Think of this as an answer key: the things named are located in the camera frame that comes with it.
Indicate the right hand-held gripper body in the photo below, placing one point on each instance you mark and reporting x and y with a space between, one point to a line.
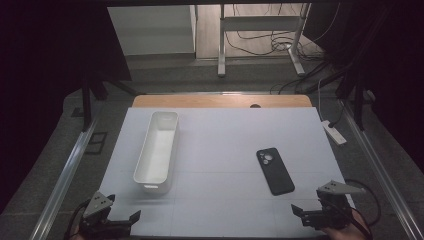
328 208

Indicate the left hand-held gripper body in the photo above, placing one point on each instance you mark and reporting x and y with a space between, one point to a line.
100 220

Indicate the black smartphone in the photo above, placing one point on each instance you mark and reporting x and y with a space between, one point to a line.
275 171

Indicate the white plastic storage bin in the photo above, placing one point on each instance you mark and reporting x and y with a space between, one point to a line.
156 153

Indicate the person's left hand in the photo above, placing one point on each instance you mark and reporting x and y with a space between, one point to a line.
76 235

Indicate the person's right hand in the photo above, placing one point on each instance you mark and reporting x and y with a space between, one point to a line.
346 233

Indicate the white power strip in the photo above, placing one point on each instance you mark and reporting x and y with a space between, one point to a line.
334 132

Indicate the black stand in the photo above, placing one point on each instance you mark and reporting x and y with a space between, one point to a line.
359 100
87 100

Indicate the wooden table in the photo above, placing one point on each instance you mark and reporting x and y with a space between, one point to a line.
220 100

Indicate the dark curtain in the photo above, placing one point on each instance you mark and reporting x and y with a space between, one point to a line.
396 66
40 83

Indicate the white cabinet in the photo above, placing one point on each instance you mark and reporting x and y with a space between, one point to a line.
153 30

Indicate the aluminium rail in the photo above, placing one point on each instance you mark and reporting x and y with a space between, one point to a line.
380 170
63 180

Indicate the white desk frame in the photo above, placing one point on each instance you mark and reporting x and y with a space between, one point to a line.
260 24

